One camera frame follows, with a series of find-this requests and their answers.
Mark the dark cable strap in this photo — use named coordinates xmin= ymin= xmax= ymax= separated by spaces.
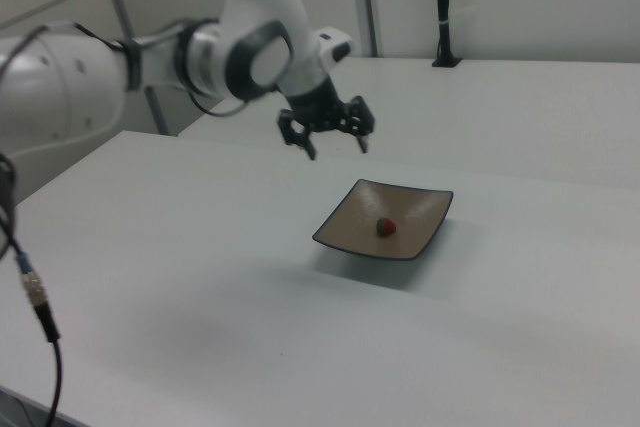
xmin=119 ymin=38 xmax=146 ymax=93

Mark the square brown ceramic plate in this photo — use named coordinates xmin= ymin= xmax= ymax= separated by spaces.
xmin=312 ymin=178 xmax=455 ymax=262

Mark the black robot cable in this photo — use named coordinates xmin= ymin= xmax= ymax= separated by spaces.
xmin=0 ymin=21 xmax=249 ymax=427

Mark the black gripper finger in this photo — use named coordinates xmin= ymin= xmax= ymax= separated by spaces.
xmin=335 ymin=95 xmax=376 ymax=154
xmin=277 ymin=108 xmax=319 ymax=162

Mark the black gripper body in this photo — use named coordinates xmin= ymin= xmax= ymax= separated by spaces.
xmin=287 ymin=77 xmax=347 ymax=131

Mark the black clamp camera pole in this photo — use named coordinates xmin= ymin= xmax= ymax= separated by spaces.
xmin=431 ymin=0 xmax=464 ymax=69

